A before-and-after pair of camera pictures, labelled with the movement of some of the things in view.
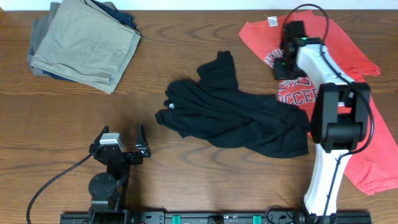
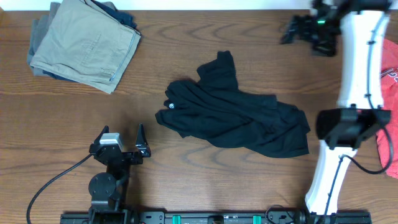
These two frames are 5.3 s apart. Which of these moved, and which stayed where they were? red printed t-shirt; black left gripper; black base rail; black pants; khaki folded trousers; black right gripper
Moved: red printed t-shirt; black right gripper
Stayed: black base rail; black left gripper; khaki folded trousers; black pants
